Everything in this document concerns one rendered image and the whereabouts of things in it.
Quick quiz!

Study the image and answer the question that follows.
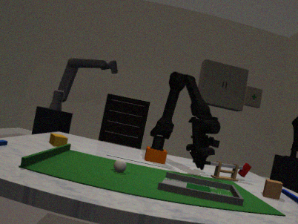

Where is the green flat mat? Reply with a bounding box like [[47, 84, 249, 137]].
[[19, 150, 285, 217]]

